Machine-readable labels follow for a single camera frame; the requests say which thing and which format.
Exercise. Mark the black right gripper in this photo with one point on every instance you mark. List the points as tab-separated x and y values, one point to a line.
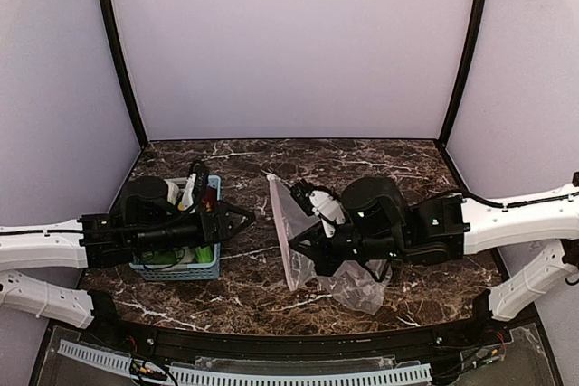
324	249

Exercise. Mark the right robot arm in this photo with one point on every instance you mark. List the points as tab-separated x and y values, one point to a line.
371	220

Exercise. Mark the black front rail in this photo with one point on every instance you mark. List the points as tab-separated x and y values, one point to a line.
436	343

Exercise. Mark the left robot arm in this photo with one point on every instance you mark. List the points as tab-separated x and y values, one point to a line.
153	214

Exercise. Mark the black frame post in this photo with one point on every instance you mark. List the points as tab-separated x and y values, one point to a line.
463	71
121	69

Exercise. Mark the clear zip top bag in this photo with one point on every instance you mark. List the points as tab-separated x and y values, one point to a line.
355	287

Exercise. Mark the green leafy vegetable toy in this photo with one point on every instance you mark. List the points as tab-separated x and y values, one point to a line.
159	257

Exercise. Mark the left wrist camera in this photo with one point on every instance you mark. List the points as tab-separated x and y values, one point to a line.
195	186

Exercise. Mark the green cucumber toy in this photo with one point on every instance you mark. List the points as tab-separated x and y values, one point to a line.
204	255

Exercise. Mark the blue plastic basket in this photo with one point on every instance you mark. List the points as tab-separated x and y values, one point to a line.
186	269

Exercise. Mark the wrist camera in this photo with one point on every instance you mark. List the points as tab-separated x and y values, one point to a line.
321	202
195	186

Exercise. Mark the white slotted cable duct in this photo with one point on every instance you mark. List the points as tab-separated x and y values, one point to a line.
142	372

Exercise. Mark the dark red apple toy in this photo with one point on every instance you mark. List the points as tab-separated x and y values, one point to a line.
210	198

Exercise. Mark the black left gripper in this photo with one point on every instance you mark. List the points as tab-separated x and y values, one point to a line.
215	223

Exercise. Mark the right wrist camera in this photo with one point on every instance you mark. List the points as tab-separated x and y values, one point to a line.
321	202

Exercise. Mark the left black frame post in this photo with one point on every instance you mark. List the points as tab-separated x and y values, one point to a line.
121	69

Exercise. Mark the white radish toy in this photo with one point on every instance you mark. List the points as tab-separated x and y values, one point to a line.
173	192

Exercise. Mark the right black frame post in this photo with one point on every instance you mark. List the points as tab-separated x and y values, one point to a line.
463	71

